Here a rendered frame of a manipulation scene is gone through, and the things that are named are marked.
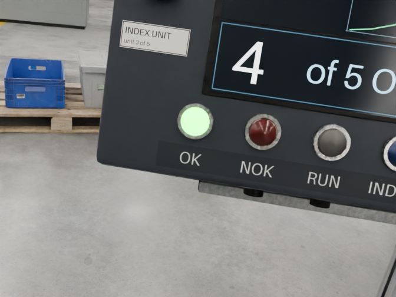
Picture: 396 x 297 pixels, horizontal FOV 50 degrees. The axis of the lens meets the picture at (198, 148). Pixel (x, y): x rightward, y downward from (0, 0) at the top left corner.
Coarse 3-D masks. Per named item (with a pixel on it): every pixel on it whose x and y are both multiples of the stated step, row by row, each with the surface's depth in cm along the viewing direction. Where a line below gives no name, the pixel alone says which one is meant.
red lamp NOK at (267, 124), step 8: (248, 120) 31; (256, 120) 30; (264, 120) 30; (272, 120) 30; (248, 128) 31; (256, 128) 30; (264, 128) 30; (272, 128) 30; (280, 128) 30; (248, 136) 31; (256, 136) 30; (264, 136) 30; (272, 136) 30; (256, 144) 31; (264, 144) 30; (272, 144) 31
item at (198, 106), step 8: (192, 104) 31; (200, 104) 31; (184, 112) 31; (192, 112) 30; (200, 112) 30; (208, 112) 31; (184, 120) 30; (192, 120) 30; (200, 120) 30; (208, 120) 30; (184, 128) 31; (192, 128) 30; (200, 128) 30; (208, 128) 31; (192, 136) 31; (200, 136) 31
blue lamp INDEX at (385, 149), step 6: (390, 138) 30; (384, 144) 30; (390, 144) 30; (384, 150) 30; (390, 150) 30; (384, 156) 30; (390, 156) 30; (384, 162) 30; (390, 162) 30; (390, 168) 30
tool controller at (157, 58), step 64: (128, 0) 30; (192, 0) 30; (256, 0) 29; (320, 0) 29; (384, 0) 29; (128, 64) 31; (192, 64) 30; (320, 64) 30; (384, 64) 29; (128, 128) 32; (384, 128) 30; (256, 192) 37; (320, 192) 31; (384, 192) 31
